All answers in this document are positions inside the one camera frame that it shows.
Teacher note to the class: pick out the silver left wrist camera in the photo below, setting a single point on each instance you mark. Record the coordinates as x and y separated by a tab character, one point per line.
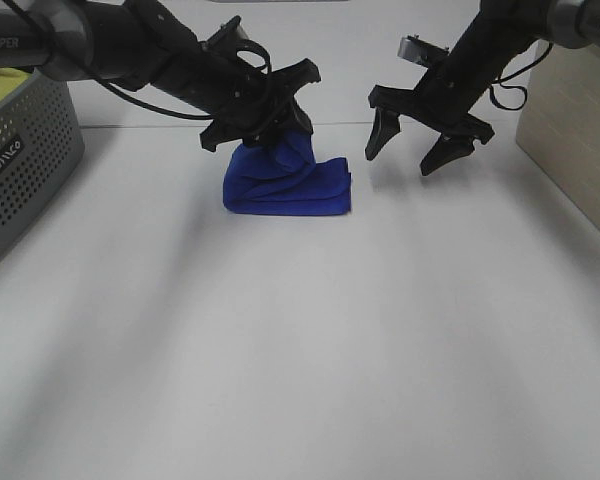
228	37

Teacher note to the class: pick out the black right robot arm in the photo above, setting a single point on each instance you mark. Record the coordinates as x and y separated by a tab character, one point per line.
456	78

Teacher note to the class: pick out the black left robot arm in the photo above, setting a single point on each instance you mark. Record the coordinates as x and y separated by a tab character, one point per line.
125	47

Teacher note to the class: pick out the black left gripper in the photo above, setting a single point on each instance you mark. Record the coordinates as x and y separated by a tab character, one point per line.
240	93

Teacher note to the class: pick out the blue towel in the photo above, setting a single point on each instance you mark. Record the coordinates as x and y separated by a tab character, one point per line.
286	180

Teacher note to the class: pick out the grey perforated plastic basket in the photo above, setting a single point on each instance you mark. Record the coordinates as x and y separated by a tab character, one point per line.
40	146

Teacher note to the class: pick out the beige plastic bin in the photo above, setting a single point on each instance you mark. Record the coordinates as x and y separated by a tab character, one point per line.
559	127

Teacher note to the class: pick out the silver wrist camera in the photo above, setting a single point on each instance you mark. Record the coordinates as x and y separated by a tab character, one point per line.
228	37
415	50

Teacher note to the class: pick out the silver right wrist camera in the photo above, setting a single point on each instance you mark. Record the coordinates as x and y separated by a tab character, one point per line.
415	50

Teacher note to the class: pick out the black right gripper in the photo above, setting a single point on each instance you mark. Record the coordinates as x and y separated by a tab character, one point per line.
437	103

